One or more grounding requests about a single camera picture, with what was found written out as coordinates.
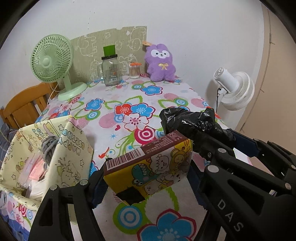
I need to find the black plastic bag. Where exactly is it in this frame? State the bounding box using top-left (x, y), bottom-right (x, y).
top-left (159, 107), bottom-right (235, 149)

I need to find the pink paper packet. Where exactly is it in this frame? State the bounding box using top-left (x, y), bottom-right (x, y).
top-left (29, 158), bottom-right (47, 181)

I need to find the clear plastic pen pouch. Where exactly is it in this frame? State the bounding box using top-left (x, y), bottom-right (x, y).
top-left (18, 151), bottom-right (42, 189)

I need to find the grey drawstring pouch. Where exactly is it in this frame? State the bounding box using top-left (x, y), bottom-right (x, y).
top-left (41, 136), bottom-right (60, 166)

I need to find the white tissue pack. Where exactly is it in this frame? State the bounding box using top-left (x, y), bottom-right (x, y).
top-left (25, 179), bottom-right (47, 202)

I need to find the beige door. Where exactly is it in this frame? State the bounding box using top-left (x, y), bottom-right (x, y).
top-left (236, 6), bottom-right (295, 153)

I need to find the white standing fan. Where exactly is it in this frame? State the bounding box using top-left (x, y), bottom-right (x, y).
top-left (214, 67), bottom-right (255, 111)

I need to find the yellow fabric storage box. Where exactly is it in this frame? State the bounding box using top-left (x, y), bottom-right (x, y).
top-left (1, 115), bottom-right (94, 210)

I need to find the floral tablecloth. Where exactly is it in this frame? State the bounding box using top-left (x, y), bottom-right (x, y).
top-left (1, 76), bottom-right (207, 240)

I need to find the purple plush bunny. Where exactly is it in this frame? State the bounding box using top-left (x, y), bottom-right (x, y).
top-left (144, 44), bottom-right (176, 82)

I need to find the grey plaid pillow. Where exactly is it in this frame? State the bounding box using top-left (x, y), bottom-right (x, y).
top-left (0, 123), bottom-right (17, 161)

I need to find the toothpick jar orange lid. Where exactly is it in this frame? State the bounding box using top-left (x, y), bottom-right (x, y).
top-left (129, 62), bottom-right (142, 79)

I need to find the glass mason jar mug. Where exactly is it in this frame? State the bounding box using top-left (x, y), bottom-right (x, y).
top-left (101, 45), bottom-right (121, 86)

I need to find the green desk fan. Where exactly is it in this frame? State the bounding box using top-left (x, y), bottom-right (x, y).
top-left (30, 34), bottom-right (87, 101)

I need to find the green patterned wall board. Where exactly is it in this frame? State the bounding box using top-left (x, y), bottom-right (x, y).
top-left (69, 26), bottom-right (147, 83)

